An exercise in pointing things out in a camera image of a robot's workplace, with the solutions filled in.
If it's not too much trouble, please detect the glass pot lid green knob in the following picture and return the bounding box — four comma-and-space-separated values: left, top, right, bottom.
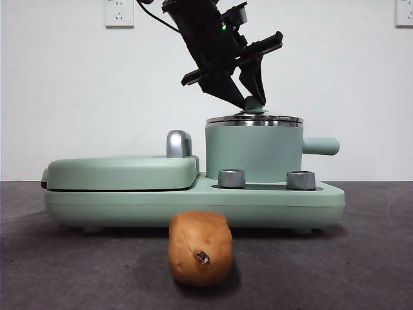
206, 96, 305, 125

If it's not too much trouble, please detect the brown potato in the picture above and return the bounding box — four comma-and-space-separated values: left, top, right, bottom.
167, 210, 234, 288

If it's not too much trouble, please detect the mint green steamer pot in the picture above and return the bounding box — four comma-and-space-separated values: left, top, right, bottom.
205, 121, 340, 181

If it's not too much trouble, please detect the silver control knob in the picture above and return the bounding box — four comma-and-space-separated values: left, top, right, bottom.
217, 169, 247, 189
286, 170, 316, 191

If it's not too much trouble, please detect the mint green hinged griddle cover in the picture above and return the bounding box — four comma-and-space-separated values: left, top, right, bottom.
41, 154, 201, 192

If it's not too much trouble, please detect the mint green breakfast machine base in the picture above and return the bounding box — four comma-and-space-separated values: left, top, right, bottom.
43, 171, 346, 234

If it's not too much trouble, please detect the chrome griddle cover handle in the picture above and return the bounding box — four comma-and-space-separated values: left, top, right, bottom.
166, 129, 194, 160

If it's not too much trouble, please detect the black cable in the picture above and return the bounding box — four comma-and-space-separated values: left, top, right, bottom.
136, 0, 181, 34

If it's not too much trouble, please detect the white wall socket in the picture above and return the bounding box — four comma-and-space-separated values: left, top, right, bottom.
396, 0, 413, 28
103, 0, 135, 28

